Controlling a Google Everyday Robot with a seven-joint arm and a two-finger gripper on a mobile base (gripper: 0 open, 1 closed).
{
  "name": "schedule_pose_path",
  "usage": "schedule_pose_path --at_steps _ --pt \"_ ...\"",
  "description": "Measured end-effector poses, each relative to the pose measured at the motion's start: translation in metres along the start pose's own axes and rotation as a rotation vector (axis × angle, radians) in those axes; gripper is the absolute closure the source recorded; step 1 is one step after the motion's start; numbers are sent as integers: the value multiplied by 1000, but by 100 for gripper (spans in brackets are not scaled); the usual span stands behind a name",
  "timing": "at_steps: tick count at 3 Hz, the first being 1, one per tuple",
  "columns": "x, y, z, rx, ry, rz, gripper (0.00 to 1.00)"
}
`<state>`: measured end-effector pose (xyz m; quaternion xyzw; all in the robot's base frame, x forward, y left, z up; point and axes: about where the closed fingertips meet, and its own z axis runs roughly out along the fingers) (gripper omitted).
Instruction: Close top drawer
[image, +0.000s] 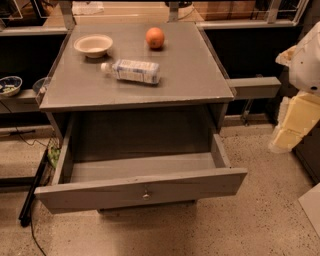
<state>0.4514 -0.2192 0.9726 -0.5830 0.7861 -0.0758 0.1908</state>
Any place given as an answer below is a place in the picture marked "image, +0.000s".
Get clear plastic cup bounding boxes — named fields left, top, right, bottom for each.
left=32, top=77, right=51, bottom=94

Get green item beside cabinet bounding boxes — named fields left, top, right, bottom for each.
left=48, top=147, right=60, bottom=168

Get grey top drawer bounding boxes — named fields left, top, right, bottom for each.
left=36, top=109, right=247, bottom=213

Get grey side shelf bar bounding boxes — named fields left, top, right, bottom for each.
left=227, top=77, right=281, bottom=100

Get clear plastic water bottle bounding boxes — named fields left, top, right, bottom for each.
left=101, top=59, right=160, bottom=85

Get white floor board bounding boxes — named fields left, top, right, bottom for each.
left=298, top=183, right=320, bottom=238

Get orange fruit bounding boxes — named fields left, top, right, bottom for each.
left=145, top=27, right=165, bottom=49

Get black floor bar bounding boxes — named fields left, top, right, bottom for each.
left=18, top=150, right=48, bottom=227

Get grey drawer cabinet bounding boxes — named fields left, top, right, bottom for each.
left=38, top=21, right=236, bottom=215

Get black cable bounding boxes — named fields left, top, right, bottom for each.
left=29, top=199, right=48, bottom=256

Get white paper bowl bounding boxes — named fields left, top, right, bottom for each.
left=74, top=34, right=113, bottom=58

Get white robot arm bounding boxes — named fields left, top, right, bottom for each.
left=268, top=22, right=320, bottom=153

